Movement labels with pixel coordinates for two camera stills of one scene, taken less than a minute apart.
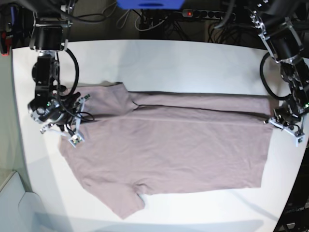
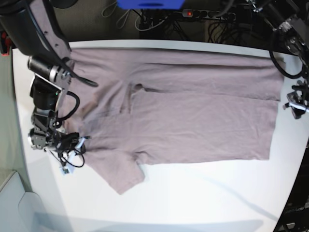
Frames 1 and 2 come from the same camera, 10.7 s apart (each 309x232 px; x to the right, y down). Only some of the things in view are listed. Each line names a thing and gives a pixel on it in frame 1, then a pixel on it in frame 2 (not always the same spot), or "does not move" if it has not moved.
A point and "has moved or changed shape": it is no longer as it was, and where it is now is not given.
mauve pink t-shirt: [121, 150] has moved or changed shape
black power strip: [208, 14] does not move
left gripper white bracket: [77, 138] to [68, 158]
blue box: [150, 4] does not move
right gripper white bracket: [299, 136] to [301, 107]
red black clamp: [6, 44] does not move
